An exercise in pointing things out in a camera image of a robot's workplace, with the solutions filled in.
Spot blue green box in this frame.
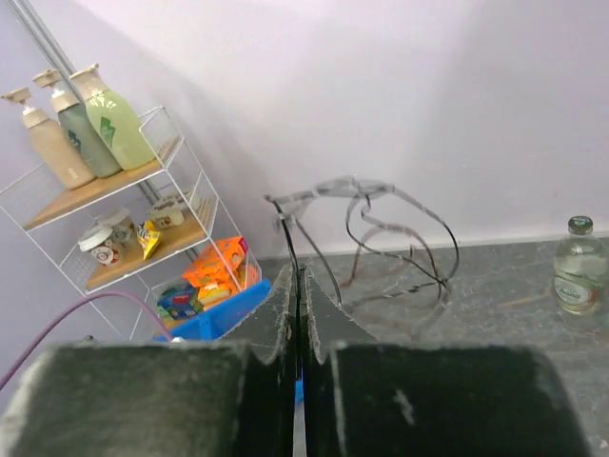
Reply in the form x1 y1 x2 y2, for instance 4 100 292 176
157 284 202 321

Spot white wire wooden shelf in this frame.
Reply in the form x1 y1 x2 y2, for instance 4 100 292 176
0 105 263 342

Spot grey-green bottle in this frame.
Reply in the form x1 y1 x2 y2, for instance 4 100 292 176
32 69 122 179

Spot light green bottle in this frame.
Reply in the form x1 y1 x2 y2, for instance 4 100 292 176
69 64 156 170

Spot orange snack packets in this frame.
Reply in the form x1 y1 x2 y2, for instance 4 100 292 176
182 236 261 311

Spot black cable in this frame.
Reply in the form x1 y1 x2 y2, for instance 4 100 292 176
264 175 462 310

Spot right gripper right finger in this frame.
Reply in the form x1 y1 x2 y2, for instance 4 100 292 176
302 270 591 456

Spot blue three-compartment bin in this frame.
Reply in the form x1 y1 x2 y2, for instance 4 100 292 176
170 277 304 403

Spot beige bottle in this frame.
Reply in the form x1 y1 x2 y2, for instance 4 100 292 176
1 87 96 190

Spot yellow snack bag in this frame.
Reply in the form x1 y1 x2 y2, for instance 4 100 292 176
136 220 161 260

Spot clear glass bottle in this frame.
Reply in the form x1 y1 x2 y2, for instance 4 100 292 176
553 215 608 315

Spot white yoghurt tub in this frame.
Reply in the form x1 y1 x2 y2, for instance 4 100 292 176
147 195 185 229

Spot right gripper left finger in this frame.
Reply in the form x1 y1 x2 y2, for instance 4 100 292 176
1 267 295 456

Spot white lidded cup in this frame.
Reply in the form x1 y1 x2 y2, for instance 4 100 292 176
78 225 121 266
95 207 136 247

